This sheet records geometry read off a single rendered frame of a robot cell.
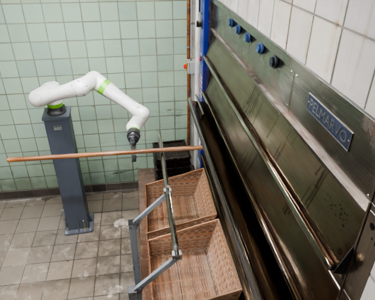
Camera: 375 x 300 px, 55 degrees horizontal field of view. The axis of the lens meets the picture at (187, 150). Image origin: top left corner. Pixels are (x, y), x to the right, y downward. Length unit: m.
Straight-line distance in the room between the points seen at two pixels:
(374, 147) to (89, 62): 2.87
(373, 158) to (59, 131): 2.54
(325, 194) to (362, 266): 0.22
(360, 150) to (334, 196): 0.18
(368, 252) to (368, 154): 0.22
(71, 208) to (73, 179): 0.32
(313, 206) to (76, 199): 2.61
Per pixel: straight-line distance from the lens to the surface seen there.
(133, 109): 2.62
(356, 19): 0.90
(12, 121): 3.80
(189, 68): 3.09
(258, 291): 1.28
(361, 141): 0.91
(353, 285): 1.01
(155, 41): 3.36
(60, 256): 3.47
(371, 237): 0.89
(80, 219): 3.57
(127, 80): 3.46
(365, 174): 0.90
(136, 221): 2.21
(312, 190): 1.11
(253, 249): 1.43
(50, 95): 2.74
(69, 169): 3.23
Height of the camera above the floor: 2.43
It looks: 31 degrees down
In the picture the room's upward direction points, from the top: straight up
